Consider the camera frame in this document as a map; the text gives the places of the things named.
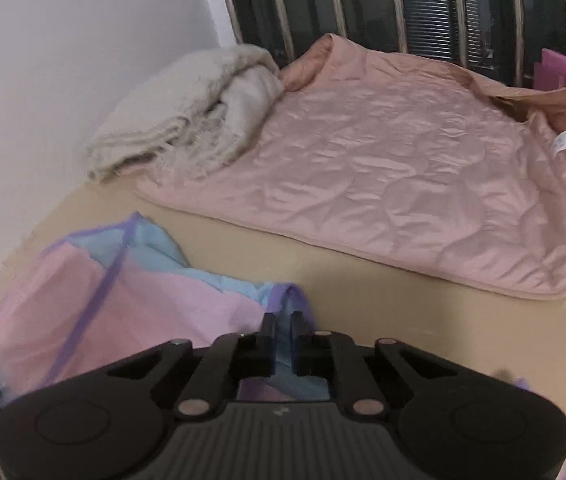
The pink purple-trimmed garment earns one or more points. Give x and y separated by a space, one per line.
138 310

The pink quilted blanket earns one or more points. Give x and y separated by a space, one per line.
388 170

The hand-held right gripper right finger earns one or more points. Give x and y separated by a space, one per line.
299 347

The metal window grille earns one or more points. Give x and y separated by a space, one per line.
388 0

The cream knitted fringed blanket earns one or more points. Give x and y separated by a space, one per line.
203 115

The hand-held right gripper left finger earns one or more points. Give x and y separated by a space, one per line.
268 345

